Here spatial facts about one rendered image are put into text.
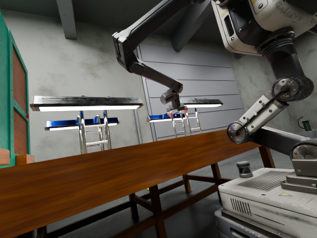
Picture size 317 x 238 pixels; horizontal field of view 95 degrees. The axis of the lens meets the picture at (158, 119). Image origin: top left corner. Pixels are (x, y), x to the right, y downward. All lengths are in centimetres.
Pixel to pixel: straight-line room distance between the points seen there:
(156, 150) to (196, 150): 25
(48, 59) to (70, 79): 51
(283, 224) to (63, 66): 340
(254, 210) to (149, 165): 47
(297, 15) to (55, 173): 103
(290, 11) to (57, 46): 342
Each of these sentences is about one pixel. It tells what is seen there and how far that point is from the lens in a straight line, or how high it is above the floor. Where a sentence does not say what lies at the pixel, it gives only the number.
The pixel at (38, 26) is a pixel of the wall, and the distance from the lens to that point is 391.
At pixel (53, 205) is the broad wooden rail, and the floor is 63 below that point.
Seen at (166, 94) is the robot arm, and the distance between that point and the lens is 89.
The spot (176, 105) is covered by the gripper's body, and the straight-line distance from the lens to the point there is 96.
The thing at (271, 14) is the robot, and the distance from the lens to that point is 78.
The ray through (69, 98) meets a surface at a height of 109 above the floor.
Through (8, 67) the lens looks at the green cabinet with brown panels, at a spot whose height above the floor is 147.
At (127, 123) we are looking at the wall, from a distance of 301.
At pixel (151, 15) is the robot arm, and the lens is 63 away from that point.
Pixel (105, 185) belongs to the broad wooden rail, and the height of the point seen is 64.
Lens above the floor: 74
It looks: 10 degrees up
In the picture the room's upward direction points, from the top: 11 degrees counter-clockwise
